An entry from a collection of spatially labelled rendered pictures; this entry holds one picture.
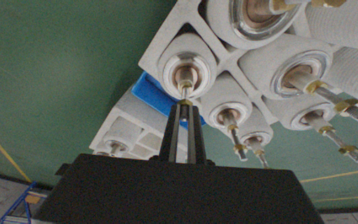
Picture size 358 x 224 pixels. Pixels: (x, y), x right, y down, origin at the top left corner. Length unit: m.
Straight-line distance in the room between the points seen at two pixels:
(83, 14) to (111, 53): 0.12
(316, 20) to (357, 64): 0.10
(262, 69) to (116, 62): 0.46
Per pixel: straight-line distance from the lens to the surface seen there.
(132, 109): 0.39
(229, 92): 0.22
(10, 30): 0.78
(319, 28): 0.30
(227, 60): 0.25
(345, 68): 0.35
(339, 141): 0.30
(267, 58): 0.22
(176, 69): 0.17
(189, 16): 0.23
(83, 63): 0.60
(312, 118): 0.32
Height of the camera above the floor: 0.41
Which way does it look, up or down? 48 degrees down
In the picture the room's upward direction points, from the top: 174 degrees counter-clockwise
